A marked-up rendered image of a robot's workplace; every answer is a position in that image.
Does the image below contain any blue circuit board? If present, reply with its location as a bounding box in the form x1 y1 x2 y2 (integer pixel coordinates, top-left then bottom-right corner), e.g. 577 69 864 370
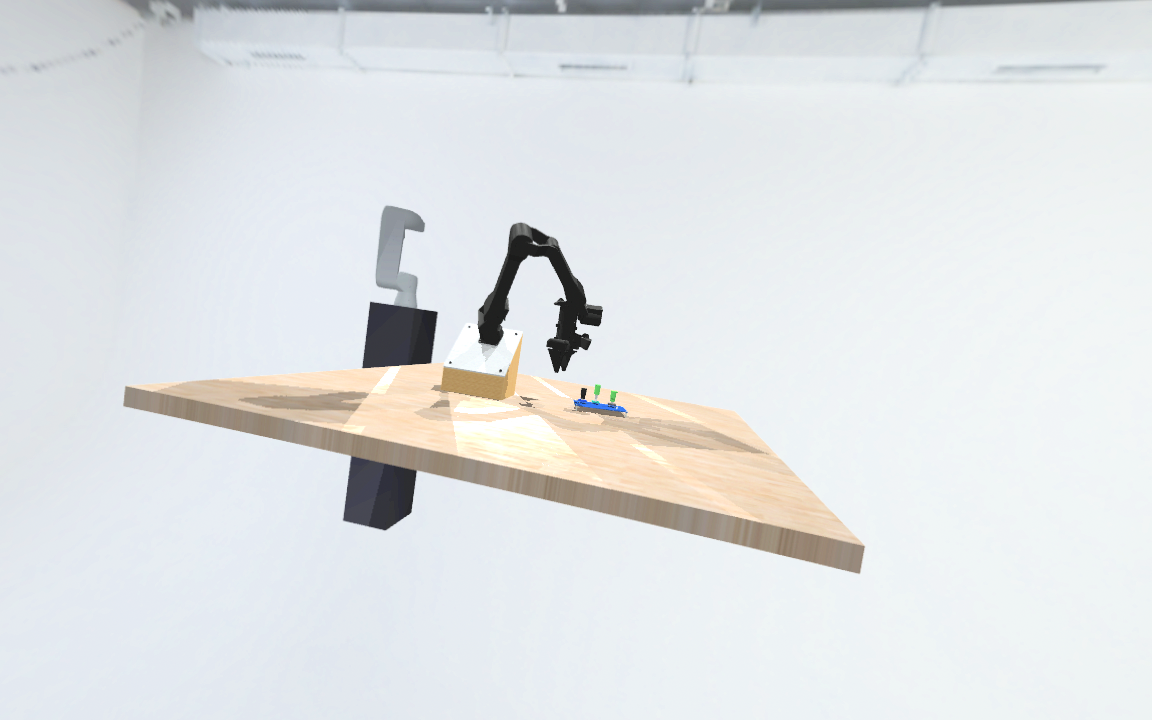
573 384 628 417

